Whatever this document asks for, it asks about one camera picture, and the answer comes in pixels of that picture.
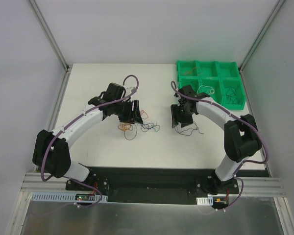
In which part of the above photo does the coloured wire bundle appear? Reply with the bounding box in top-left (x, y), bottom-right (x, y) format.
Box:
top-left (117, 109), bottom-right (149, 141)

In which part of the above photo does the black wire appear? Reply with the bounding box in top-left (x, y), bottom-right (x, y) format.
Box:
top-left (181, 79), bottom-right (199, 98)

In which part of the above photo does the white wire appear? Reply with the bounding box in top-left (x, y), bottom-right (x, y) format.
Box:
top-left (197, 85), bottom-right (216, 97)

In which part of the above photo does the orange wire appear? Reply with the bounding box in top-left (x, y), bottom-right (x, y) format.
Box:
top-left (180, 67), bottom-right (203, 76)

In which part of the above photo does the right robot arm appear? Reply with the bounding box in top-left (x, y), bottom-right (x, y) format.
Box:
top-left (171, 82), bottom-right (264, 195)

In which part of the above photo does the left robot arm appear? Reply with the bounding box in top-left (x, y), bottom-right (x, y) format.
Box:
top-left (32, 83), bottom-right (143, 190)

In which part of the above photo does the green compartment bin tray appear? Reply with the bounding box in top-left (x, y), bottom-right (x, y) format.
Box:
top-left (176, 60), bottom-right (246, 111)

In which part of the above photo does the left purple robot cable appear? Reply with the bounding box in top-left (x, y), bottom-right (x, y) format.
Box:
top-left (29, 74), bottom-right (140, 216)

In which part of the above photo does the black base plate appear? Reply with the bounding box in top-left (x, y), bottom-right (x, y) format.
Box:
top-left (65, 165), bottom-right (244, 205)

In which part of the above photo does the right white cable duct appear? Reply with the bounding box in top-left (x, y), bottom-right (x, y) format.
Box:
top-left (196, 196), bottom-right (214, 206)

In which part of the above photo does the white cable duct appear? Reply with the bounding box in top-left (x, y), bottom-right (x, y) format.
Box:
top-left (196, 196), bottom-right (214, 206)
top-left (32, 192), bottom-right (108, 203)

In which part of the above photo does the left white cable duct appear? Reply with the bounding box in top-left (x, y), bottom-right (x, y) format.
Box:
top-left (32, 192), bottom-right (108, 203)

